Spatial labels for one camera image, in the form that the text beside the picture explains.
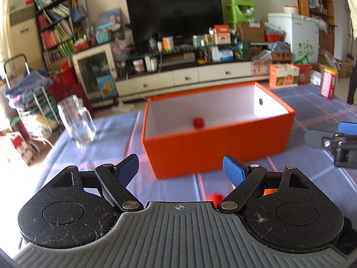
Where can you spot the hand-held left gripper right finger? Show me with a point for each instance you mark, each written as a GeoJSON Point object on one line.
{"type": "Point", "coordinates": [233, 169]}

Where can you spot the green plastic rack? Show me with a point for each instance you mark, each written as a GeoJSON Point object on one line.
{"type": "Point", "coordinates": [239, 8]}

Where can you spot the clear glass mug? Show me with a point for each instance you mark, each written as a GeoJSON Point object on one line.
{"type": "Point", "coordinates": [76, 122]}

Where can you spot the red plastic crate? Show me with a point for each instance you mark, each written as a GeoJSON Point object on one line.
{"type": "Point", "coordinates": [68, 83]}

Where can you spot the brown cardboard box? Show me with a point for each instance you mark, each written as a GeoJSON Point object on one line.
{"type": "Point", "coordinates": [251, 32]}

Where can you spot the blue and white box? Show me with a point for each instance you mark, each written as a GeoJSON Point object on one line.
{"type": "Point", "coordinates": [226, 55]}

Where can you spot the red basin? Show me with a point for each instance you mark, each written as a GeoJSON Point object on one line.
{"type": "Point", "coordinates": [274, 37]}

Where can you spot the green bag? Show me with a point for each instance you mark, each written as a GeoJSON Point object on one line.
{"type": "Point", "coordinates": [242, 50]}

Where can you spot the red cylindrical can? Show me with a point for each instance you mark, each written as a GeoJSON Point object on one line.
{"type": "Point", "coordinates": [329, 83]}

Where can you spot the blue hanging bag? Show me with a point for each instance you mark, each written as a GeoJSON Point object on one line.
{"type": "Point", "coordinates": [75, 14]}

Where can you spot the pink plastic basket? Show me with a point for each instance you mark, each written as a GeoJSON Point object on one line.
{"type": "Point", "coordinates": [122, 53]}

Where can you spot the unframed picture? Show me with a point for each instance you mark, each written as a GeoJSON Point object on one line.
{"type": "Point", "coordinates": [110, 19]}

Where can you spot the white and orange carton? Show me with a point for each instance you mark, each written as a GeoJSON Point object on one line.
{"type": "Point", "coordinates": [284, 76]}

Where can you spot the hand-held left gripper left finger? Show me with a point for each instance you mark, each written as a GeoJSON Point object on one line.
{"type": "Point", "coordinates": [127, 169]}

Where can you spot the folding trolley cart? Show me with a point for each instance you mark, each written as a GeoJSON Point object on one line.
{"type": "Point", "coordinates": [30, 100]}

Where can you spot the dark bookshelf with books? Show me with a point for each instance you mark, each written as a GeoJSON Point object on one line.
{"type": "Point", "coordinates": [55, 28]}

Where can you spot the black flat television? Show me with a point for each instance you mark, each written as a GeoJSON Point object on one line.
{"type": "Point", "coordinates": [175, 14]}

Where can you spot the small red fruit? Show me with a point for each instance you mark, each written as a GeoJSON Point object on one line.
{"type": "Point", "coordinates": [215, 197]}
{"type": "Point", "coordinates": [198, 122]}

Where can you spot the stack of red white packets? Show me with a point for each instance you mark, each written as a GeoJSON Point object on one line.
{"type": "Point", "coordinates": [260, 68]}

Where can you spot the orange cardboard box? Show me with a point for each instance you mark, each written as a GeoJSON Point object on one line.
{"type": "Point", "coordinates": [212, 153]}

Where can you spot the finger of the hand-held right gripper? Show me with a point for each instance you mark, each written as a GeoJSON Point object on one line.
{"type": "Point", "coordinates": [315, 138]}
{"type": "Point", "coordinates": [348, 127]}

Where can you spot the teal plastic basket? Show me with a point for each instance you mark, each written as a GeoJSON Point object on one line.
{"type": "Point", "coordinates": [103, 37]}

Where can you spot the white standing air conditioner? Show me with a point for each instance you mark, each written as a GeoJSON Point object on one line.
{"type": "Point", "coordinates": [25, 39]}

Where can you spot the orange and white box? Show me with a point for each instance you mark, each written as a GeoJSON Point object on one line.
{"type": "Point", "coordinates": [222, 35]}

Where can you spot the white bowl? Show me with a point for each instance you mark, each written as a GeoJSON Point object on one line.
{"type": "Point", "coordinates": [291, 9]}

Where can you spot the white chest freezer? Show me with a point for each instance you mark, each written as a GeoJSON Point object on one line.
{"type": "Point", "coordinates": [298, 36]}

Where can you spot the brown box with red marks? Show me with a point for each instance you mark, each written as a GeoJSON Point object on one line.
{"type": "Point", "coordinates": [281, 56]}

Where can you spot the white glass door cabinet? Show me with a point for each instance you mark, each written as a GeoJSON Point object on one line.
{"type": "Point", "coordinates": [94, 72]}

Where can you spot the white television cabinet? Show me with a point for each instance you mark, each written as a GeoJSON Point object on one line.
{"type": "Point", "coordinates": [220, 74]}

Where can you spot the red and white carton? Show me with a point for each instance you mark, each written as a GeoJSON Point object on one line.
{"type": "Point", "coordinates": [18, 148]}

